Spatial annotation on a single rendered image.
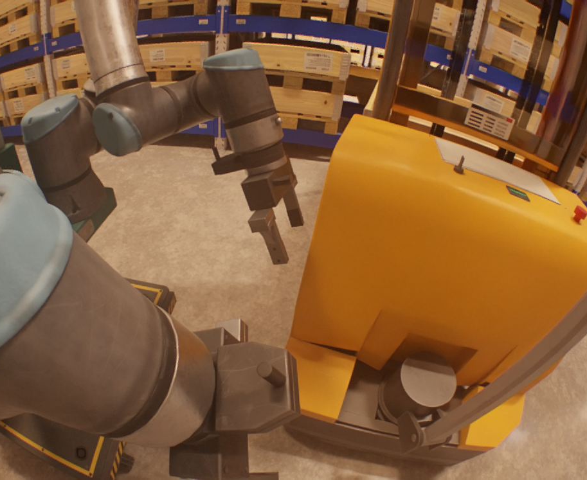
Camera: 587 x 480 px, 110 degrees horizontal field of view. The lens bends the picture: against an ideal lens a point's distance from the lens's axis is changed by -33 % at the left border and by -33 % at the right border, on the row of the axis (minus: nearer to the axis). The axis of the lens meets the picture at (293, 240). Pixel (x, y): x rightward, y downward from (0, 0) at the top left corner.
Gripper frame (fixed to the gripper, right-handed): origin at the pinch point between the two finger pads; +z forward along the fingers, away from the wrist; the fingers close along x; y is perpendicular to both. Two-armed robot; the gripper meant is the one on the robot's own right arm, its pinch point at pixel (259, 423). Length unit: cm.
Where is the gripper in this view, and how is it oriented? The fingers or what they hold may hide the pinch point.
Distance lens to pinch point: 37.3
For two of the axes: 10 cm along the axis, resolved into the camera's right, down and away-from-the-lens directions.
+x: 0.7, 7.4, -6.7
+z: 3.0, 6.3, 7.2
